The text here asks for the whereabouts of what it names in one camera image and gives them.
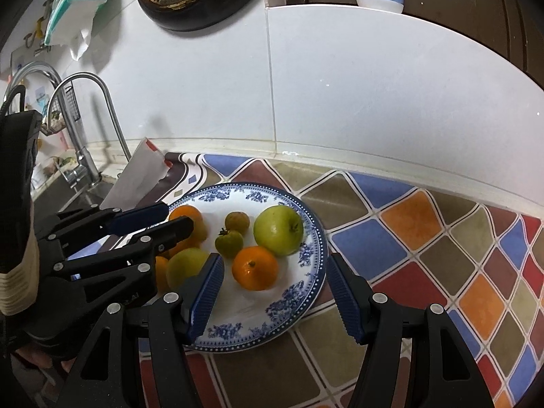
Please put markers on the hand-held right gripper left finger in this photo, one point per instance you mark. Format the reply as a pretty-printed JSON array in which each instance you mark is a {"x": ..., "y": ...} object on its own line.
[{"x": 208, "y": 294}]

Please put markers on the teal white tissue packet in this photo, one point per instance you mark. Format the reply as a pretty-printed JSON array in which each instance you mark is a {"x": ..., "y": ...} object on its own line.
[{"x": 76, "y": 4}]

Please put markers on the colourful diamond pattern table mat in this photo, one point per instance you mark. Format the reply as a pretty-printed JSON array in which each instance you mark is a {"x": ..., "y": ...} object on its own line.
[{"x": 382, "y": 242}]

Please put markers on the yellowish green apple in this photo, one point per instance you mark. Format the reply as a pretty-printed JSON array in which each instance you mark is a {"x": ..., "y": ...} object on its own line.
[{"x": 187, "y": 265}]

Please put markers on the person's left hand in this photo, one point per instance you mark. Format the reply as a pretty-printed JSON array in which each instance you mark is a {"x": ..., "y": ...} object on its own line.
[{"x": 42, "y": 361}]

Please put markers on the steel sink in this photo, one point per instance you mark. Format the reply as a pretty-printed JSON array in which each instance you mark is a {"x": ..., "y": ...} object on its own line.
[{"x": 80, "y": 197}]

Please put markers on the large green apple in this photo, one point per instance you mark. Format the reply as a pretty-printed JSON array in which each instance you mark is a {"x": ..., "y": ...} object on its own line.
[{"x": 278, "y": 229}]

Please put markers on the white paper packet red corner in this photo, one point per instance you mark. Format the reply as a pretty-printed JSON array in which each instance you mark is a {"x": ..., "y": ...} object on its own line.
[{"x": 136, "y": 178}]

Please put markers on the small brownish green fruit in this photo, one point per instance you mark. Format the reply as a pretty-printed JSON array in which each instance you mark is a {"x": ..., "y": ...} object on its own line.
[{"x": 237, "y": 222}]

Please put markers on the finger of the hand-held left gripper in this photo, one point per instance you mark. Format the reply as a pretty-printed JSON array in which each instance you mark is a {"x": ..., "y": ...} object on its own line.
[
  {"x": 170, "y": 231},
  {"x": 140, "y": 217}
]

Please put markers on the blue patterned white plate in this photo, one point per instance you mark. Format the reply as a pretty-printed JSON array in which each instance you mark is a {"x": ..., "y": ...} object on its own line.
[{"x": 255, "y": 318}]

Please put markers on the chrome curved faucet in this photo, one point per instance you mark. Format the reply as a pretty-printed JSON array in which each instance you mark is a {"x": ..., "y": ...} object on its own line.
[
  {"x": 95, "y": 80},
  {"x": 34, "y": 68}
]

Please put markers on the small green fruit dark calyx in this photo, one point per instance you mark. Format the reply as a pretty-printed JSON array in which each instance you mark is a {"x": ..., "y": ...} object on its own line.
[{"x": 229, "y": 244}]

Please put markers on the wall hook rail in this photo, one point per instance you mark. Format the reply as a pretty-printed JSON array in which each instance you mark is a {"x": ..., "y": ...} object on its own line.
[{"x": 40, "y": 34}]

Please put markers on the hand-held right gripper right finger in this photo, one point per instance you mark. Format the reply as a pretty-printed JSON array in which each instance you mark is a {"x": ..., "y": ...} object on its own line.
[{"x": 342, "y": 298}]

